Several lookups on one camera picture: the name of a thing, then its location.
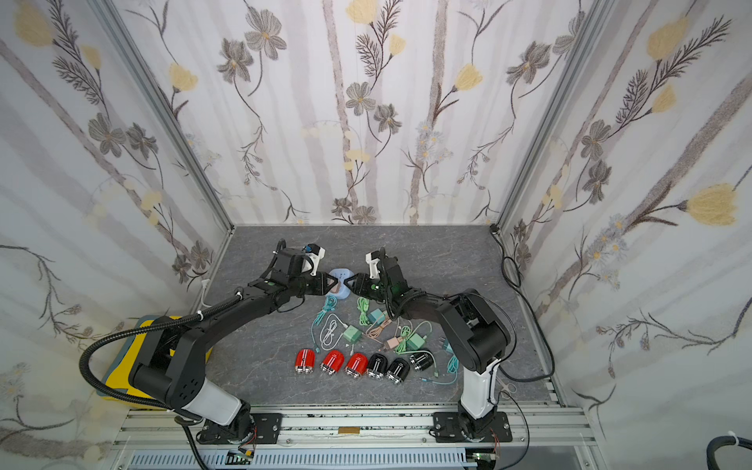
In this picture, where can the black shaver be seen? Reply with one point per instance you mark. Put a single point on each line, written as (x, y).
(398, 371)
(421, 361)
(377, 366)

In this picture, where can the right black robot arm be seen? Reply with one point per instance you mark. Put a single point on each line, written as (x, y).
(479, 331)

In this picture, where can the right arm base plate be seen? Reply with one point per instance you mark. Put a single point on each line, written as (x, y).
(460, 427)

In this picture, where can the pink charger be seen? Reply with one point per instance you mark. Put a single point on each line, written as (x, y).
(394, 343)

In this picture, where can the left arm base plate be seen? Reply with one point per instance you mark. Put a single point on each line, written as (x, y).
(247, 428)

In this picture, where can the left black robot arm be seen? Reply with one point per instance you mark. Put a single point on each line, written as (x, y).
(257, 299)

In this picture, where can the teal charger end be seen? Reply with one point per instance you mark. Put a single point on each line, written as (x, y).
(376, 317)
(451, 350)

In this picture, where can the light green charger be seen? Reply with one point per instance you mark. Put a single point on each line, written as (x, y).
(412, 338)

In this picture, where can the red shaver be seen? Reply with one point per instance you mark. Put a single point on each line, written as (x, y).
(305, 361)
(357, 365)
(333, 362)

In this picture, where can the yellow lidded box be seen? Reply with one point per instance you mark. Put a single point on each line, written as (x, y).
(126, 364)

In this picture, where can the blue round power cube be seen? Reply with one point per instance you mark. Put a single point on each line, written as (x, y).
(341, 274)

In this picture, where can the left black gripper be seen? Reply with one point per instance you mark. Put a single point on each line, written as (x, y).
(322, 283)

